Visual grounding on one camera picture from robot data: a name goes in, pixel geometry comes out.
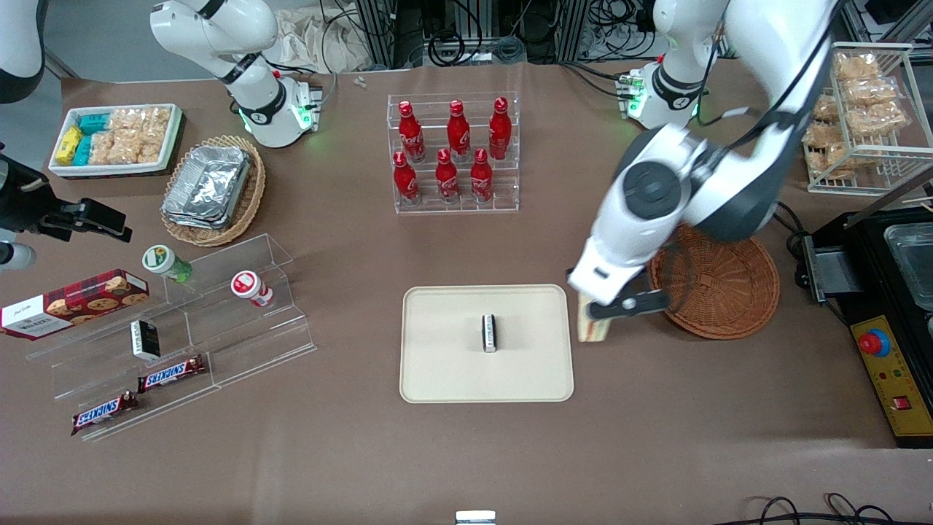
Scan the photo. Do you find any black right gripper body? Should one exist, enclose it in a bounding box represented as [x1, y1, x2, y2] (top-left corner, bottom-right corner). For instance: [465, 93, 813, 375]
[0, 155, 56, 236]

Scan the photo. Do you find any triangular sandwich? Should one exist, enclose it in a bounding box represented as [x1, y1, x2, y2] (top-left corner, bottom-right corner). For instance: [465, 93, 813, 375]
[577, 294, 611, 344]

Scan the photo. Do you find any brown wicker basket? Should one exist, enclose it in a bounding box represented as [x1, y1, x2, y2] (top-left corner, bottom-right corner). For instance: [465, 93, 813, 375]
[647, 225, 781, 341]

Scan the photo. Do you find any light oval wicker basket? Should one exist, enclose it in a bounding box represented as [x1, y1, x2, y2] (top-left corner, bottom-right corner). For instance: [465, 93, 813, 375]
[160, 135, 267, 247]

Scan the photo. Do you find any beige plastic tray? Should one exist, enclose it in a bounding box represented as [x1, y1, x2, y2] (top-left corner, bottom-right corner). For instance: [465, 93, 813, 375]
[399, 284, 575, 404]

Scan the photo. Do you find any white plastic bin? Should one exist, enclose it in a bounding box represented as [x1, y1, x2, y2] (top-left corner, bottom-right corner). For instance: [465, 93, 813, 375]
[49, 104, 182, 178]

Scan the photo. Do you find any green white drink bottle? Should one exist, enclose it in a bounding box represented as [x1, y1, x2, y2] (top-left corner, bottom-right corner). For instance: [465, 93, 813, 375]
[142, 244, 194, 284]

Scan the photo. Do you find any yellow snack pack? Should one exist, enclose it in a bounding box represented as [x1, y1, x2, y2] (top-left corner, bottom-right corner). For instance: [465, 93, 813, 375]
[56, 127, 83, 166]

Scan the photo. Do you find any red tartan cookie box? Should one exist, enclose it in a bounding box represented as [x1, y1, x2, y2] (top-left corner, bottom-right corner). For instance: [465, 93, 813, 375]
[0, 269, 150, 341]

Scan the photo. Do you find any clear acrylic bottle rack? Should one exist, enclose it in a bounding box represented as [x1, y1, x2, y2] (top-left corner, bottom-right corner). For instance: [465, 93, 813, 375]
[387, 92, 520, 214]

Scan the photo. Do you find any red white drink bottle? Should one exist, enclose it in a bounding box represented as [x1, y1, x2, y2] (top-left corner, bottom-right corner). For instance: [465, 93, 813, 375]
[231, 271, 275, 308]

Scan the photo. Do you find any brown Snickers bar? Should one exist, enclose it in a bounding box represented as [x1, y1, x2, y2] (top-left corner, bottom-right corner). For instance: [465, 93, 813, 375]
[137, 355, 207, 394]
[71, 392, 139, 437]

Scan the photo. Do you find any red cola bottle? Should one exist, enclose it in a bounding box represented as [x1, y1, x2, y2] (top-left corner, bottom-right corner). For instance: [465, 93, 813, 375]
[446, 100, 472, 163]
[488, 97, 512, 161]
[397, 101, 426, 163]
[393, 151, 421, 206]
[470, 148, 495, 203]
[435, 149, 461, 204]

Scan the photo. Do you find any clear acrylic step shelf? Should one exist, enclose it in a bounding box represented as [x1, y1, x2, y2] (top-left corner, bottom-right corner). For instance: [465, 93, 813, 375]
[26, 233, 318, 443]

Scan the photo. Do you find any black appliance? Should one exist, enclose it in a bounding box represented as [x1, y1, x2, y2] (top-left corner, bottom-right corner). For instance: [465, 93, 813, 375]
[798, 206, 933, 329]

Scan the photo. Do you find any yellow black control box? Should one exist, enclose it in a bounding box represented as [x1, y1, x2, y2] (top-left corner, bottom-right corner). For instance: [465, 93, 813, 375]
[849, 314, 933, 448]

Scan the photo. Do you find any beige crumpled cloth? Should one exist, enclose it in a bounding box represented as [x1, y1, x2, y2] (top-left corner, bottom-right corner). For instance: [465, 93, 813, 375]
[271, 7, 374, 74]

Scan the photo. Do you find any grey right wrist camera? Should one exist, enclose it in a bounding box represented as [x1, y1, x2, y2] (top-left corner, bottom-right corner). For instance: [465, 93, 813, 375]
[0, 242, 36, 272]

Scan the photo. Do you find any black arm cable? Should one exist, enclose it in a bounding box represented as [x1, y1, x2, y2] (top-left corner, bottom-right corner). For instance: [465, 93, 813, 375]
[689, 0, 846, 147]

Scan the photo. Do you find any black floor cable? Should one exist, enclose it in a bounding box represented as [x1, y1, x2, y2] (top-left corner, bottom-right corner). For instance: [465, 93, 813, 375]
[729, 494, 933, 525]

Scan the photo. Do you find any coiled black cable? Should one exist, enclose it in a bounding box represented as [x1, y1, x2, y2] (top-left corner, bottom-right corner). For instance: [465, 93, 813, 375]
[426, 29, 469, 68]

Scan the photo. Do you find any white wire rack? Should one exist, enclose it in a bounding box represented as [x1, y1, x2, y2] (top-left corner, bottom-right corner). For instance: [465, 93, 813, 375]
[802, 42, 933, 196]

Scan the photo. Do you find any aluminium frame post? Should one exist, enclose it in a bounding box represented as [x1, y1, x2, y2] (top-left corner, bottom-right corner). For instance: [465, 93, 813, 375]
[356, 0, 410, 71]

